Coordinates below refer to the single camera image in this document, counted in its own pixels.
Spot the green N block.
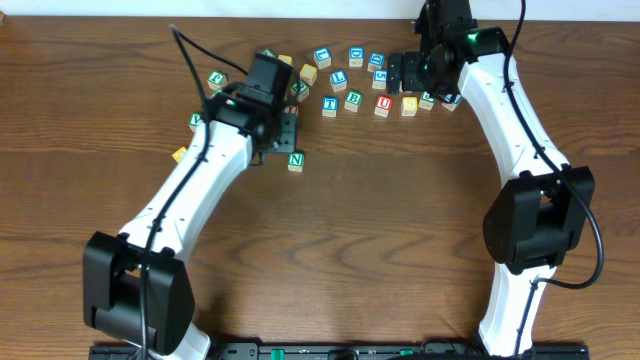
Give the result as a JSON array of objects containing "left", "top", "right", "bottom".
[{"left": 287, "top": 152, "right": 305, "bottom": 172}]

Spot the red U block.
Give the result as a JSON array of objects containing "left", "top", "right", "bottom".
[{"left": 374, "top": 95, "right": 393, "bottom": 117}]

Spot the green R block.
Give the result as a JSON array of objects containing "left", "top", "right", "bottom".
[{"left": 290, "top": 80, "right": 310, "bottom": 102}]

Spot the red I block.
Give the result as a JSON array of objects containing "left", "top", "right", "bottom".
[{"left": 287, "top": 105, "right": 299, "bottom": 116}]

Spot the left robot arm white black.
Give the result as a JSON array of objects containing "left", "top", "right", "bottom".
[{"left": 83, "top": 88, "right": 299, "bottom": 359}]

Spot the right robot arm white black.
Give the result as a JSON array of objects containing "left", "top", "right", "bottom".
[{"left": 387, "top": 1, "right": 596, "bottom": 359}]

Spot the blue 5 block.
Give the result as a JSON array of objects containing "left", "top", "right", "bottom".
[{"left": 372, "top": 69, "right": 387, "bottom": 90}]

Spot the blue D block tilted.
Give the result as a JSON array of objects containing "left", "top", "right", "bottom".
[{"left": 367, "top": 52, "right": 386, "bottom": 72}]

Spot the yellow S block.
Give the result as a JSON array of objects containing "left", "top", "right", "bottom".
[{"left": 401, "top": 96, "right": 418, "bottom": 117}]

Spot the green J block right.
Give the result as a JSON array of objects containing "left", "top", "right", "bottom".
[{"left": 418, "top": 92, "right": 436, "bottom": 110}]

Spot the green j block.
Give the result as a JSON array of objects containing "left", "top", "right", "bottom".
[
  {"left": 418, "top": 92, "right": 436, "bottom": 110},
  {"left": 207, "top": 70, "right": 228, "bottom": 91}
]

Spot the blue 2 block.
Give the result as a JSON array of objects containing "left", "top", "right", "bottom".
[{"left": 442, "top": 94, "right": 462, "bottom": 111}]

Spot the blue T block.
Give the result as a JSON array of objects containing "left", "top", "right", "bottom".
[{"left": 321, "top": 96, "right": 339, "bottom": 118}]

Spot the green B block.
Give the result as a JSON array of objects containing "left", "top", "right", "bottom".
[{"left": 345, "top": 90, "right": 363, "bottom": 112}]

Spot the blue l block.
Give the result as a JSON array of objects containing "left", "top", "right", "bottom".
[
  {"left": 313, "top": 47, "right": 332, "bottom": 69},
  {"left": 329, "top": 70, "right": 348, "bottom": 92}
]

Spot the yellow block upper middle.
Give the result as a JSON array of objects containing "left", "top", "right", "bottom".
[{"left": 300, "top": 64, "right": 318, "bottom": 86}]

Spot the yellow block top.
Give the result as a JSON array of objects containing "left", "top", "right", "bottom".
[{"left": 278, "top": 54, "right": 293, "bottom": 66}]

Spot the green 7 block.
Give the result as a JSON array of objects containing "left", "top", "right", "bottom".
[{"left": 210, "top": 89, "right": 222, "bottom": 99}]

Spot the blue L block top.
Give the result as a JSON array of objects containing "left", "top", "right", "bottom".
[{"left": 313, "top": 47, "right": 332, "bottom": 69}]

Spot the green Z block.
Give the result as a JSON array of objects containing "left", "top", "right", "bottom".
[{"left": 260, "top": 48, "right": 277, "bottom": 58}]

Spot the green J block left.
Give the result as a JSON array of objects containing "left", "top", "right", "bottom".
[{"left": 207, "top": 70, "right": 228, "bottom": 91}]

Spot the green V block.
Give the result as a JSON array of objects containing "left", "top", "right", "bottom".
[{"left": 189, "top": 112, "right": 204, "bottom": 132}]

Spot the yellow G block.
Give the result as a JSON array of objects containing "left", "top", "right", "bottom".
[{"left": 172, "top": 147, "right": 188, "bottom": 163}]

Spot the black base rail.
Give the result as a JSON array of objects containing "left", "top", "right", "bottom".
[{"left": 88, "top": 341, "right": 591, "bottom": 360}]

